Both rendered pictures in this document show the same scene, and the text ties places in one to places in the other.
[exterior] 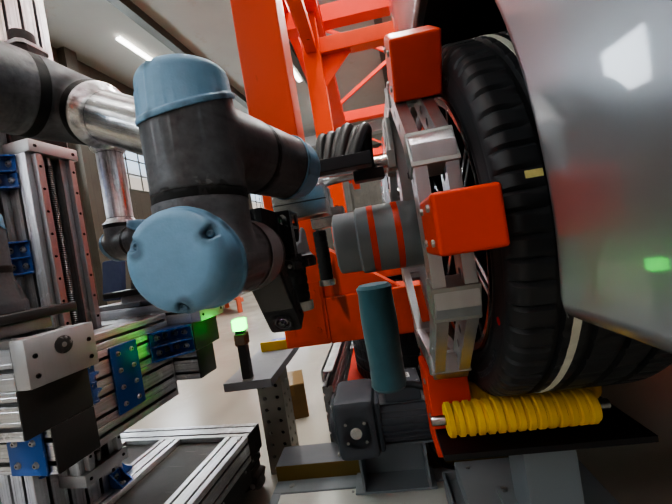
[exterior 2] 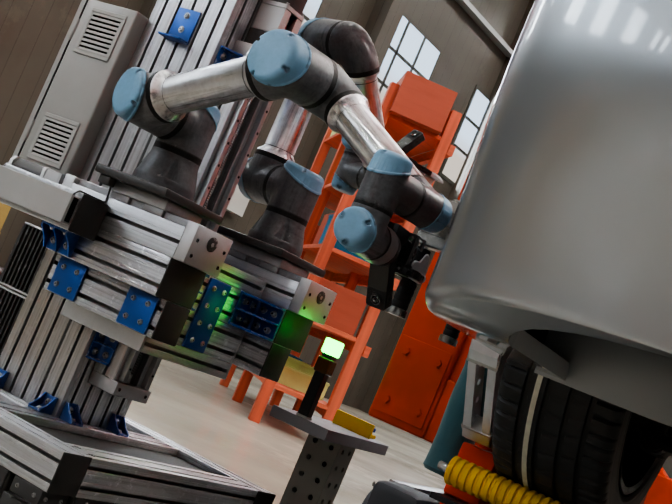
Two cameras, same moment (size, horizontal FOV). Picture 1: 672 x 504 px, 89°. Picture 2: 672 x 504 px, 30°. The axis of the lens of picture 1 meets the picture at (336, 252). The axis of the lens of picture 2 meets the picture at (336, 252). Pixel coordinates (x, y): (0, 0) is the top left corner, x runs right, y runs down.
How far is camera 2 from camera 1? 196 cm
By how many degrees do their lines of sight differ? 21
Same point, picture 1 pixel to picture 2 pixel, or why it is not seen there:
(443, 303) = (475, 345)
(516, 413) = (501, 486)
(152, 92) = (379, 163)
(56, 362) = (202, 254)
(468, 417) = (465, 468)
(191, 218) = (365, 214)
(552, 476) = not seen: outside the picture
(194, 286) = (352, 237)
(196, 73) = (398, 164)
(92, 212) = not seen: hidden behind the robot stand
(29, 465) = (134, 319)
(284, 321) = (376, 298)
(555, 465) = not seen: outside the picture
